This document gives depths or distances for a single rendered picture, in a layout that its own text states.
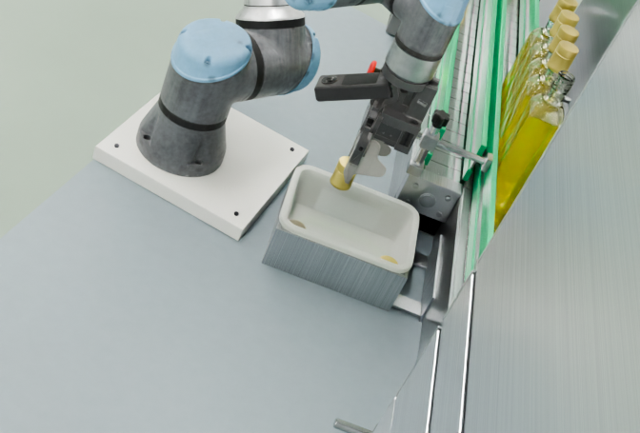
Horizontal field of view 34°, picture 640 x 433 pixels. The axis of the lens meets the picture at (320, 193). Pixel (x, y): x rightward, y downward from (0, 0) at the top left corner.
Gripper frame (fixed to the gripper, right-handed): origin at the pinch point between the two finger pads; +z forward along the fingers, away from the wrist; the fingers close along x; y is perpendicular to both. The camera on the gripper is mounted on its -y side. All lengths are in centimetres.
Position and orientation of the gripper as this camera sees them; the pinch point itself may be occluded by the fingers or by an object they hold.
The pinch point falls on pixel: (347, 167)
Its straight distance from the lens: 164.7
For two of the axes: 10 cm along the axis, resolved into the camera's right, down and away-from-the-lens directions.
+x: 1.9, -5.7, 8.0
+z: -3.3, 7.3, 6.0
